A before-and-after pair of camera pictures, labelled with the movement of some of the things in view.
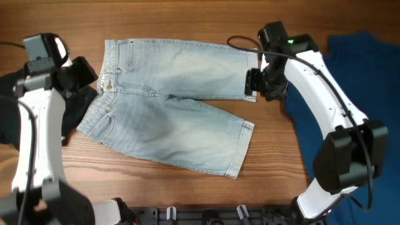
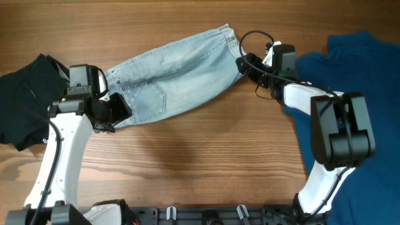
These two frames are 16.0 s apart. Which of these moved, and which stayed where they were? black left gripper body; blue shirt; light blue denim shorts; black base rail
Moved: black left gripper body; light blue denim shorts
Stayed: black base rail; blue shirt
